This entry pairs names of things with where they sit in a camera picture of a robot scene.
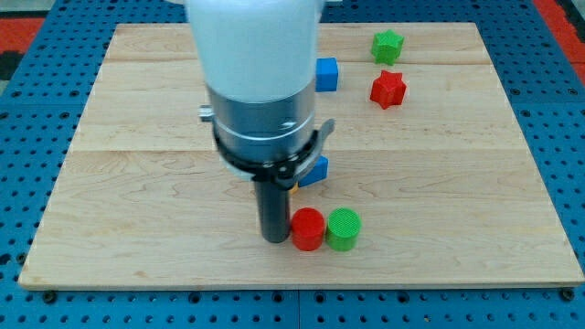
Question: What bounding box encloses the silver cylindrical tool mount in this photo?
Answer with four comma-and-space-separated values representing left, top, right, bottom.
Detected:
199, 82, 335, 190

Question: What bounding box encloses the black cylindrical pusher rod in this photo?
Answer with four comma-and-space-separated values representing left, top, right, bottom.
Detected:
254, 182, 290, 243

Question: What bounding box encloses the green cylinder block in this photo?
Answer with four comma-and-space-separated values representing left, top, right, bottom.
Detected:
325, 207, 362, 251

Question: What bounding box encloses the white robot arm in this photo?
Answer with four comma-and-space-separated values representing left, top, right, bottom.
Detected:
185, 0, 335, 243

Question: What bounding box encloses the blue triangle block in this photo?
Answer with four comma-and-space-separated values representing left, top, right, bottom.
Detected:
298, 155, 329, 187

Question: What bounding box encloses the yellow block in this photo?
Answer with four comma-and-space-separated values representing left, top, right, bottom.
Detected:
289, 183, 300, 195

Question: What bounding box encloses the red cylinder block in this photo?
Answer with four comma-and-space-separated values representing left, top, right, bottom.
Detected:
292, 207, 325, 251

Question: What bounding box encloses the blue cube block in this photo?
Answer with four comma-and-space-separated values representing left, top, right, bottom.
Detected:
315, 58, 339, 92

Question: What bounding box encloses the red star block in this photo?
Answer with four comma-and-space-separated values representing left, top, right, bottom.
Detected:
369, 69, 407, 110

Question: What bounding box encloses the green star block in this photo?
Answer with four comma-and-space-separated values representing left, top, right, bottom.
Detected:
370, 29, 405, 65

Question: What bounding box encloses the wooden board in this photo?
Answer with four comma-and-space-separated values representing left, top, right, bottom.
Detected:
17, 21, 585, 292

